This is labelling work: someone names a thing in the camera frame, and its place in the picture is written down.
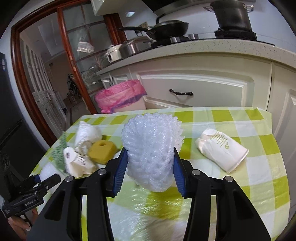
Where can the green checked tablecloth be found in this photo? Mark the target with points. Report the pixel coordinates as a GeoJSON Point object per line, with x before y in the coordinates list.
{"type": "Point", "coordinates": [231, 190]}

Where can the black wok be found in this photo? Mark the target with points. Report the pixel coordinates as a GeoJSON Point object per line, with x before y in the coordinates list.
{"type": "Point", "coordinates": [171, 29]}

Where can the white rice cooker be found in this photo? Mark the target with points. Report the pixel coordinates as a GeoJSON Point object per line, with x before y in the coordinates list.
{"type": "Point", "coordinates": [113, 53]}

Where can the white hallway cabinet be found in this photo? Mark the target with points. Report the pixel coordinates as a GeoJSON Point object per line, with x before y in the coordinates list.
{"type": "Point", "coordinates": [44, 102]}

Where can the wooden door frame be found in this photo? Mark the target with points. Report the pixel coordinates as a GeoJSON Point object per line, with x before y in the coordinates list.
{"type": "Point", "coordinates": [19, 60]}

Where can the wooden glass sliding door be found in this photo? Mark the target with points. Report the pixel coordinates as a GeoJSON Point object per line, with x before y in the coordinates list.
{"type": "Point", "coordinates": [68, 41]}

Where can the white foam fruit net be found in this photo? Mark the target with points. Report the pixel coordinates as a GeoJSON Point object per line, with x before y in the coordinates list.
{"type": "Point", "coordinates": [150, 150]}

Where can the green mesh net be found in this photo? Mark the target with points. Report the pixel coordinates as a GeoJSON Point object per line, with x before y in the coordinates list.
{"type": "Point", "coordinates": [57, 153]}

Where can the small white foam piece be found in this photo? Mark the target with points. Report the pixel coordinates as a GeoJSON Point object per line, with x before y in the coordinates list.
{"type": "Point", "coordinates": [49, 171]}

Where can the yellow sponge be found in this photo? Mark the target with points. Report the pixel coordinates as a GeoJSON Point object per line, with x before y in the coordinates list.
{"type": "Point", "coordinates": [101, 150]}

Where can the black refrigerator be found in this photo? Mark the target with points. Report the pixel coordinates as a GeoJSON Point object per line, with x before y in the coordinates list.
{"type": "Point", "coordinates": [13, 115]}

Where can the person's left hand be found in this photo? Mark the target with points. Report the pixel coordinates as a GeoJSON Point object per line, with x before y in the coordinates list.
{"type": "Point", "coordinates": [18, 228]}

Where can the bin with pink bag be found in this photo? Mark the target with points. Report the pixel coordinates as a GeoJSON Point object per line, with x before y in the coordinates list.
{"type": "Point", "coordinates": [120, 92]}

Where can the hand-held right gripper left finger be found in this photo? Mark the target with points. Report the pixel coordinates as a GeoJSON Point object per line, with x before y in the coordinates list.
{"type": "Point", "coordinates": [120, 171]}

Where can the white kitchen base cabinet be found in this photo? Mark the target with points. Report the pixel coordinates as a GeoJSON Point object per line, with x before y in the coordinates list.
{"type": "Point", "coordinates": [208, 76]}

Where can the crumpled printed paper cup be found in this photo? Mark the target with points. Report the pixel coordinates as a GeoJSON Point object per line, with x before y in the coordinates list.
{"type": "Point", "coordinates": [78, 162]}

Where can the flattened white paper cup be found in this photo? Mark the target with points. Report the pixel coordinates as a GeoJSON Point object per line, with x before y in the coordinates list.
{"type": "Point", "coordinates": [222, 148]}

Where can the grey stock pot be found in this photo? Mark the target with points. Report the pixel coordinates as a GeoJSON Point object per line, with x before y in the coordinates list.
{"type": "Point", "coordinates": [233, 16]}

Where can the black gas hob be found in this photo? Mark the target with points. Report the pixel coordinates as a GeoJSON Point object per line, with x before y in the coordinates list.
{"type": "Point", "coordinates": [235, 35]}

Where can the white wall cabinet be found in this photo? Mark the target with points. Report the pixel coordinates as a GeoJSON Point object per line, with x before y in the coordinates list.
{"type": "Point", "coordinates": [111, 5]}

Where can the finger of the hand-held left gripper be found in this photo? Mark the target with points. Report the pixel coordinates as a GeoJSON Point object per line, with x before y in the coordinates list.
{"type": "Point", "coordinates": [35, 179]}
{"type": "Point", "coordinates": [52, 179]}

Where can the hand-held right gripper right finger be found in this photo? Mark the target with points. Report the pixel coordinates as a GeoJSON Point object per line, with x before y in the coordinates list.
{"type": "Point", "coordinates": [180, 178]}

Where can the silver rice cooker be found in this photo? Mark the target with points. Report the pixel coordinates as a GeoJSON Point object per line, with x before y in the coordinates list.
{"type": "Point", "coordinates": [133, 47]}

